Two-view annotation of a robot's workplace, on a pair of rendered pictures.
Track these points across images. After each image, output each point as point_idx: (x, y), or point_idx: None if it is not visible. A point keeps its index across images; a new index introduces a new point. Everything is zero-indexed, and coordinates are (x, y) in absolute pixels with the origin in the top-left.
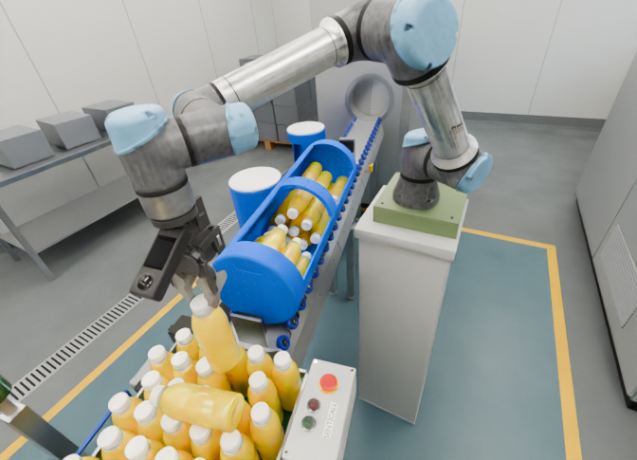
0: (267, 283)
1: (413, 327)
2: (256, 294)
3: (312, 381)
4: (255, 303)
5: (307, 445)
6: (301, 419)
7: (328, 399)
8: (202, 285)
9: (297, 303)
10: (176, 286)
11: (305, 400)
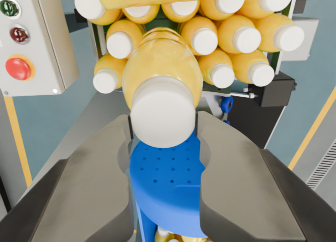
0: (167, 174)
1: (70, 152)
2: (188, 153)
3: (42, 64)
4: (191, 142)
5: None
6: (22, 10)
7: (8, 48)
8: (92, 191)
9: (131, 155)
10: (249, 152)
11: (34, 37)
